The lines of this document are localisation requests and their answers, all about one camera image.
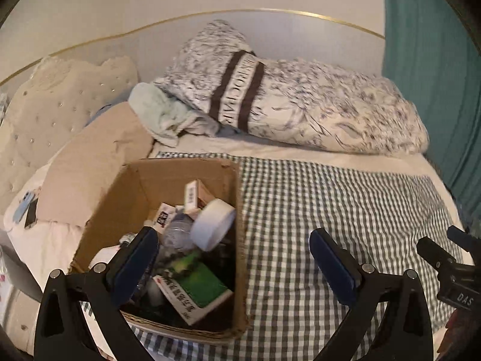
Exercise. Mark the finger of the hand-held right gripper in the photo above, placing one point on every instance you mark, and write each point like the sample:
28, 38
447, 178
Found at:
432, 250
460, 238

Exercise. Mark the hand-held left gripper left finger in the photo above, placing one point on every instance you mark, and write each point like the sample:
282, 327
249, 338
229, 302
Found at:
137, 267

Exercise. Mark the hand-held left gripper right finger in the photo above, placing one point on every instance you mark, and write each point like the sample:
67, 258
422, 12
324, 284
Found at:
332, 267

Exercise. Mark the white tissue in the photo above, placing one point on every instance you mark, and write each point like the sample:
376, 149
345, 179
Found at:
103, 257

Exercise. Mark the green snack packet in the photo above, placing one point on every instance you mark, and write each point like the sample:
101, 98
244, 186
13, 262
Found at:
184, 261

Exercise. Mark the clear plastic bottle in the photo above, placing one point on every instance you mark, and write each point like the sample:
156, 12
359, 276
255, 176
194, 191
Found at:
178, 233

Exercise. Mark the green medicine box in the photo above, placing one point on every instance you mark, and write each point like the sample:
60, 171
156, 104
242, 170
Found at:
203, 287

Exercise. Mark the white tape roll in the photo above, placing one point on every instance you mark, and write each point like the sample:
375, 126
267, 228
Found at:
210, 225

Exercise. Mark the cardboard box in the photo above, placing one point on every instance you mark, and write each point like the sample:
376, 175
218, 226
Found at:
165, 180

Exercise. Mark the beige medicine box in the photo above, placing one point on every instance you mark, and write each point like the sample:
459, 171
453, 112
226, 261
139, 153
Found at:
204, 193

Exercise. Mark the green checkered cloth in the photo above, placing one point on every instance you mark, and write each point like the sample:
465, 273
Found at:
319, 203

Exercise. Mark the white quilt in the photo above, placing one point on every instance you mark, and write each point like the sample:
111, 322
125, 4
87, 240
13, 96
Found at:
45, 244

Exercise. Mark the tan cardboard sheet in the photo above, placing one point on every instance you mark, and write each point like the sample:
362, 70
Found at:
94, 165

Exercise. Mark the black phone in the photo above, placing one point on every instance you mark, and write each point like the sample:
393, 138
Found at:
33, 214

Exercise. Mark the grey flat board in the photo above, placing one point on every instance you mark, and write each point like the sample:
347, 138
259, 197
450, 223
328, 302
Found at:
18, 270

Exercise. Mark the blue phone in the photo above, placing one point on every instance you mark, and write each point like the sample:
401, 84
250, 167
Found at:
21, 207

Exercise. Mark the pale green towel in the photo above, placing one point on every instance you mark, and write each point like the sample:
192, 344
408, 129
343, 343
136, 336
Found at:
161, 112

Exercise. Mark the floral print duvet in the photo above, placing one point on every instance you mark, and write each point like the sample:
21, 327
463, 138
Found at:
319, 101

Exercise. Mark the teal curtain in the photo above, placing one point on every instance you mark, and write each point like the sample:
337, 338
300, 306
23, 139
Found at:
432, 64

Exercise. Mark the beige tufted headboard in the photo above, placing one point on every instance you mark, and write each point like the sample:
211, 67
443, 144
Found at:
49, 112

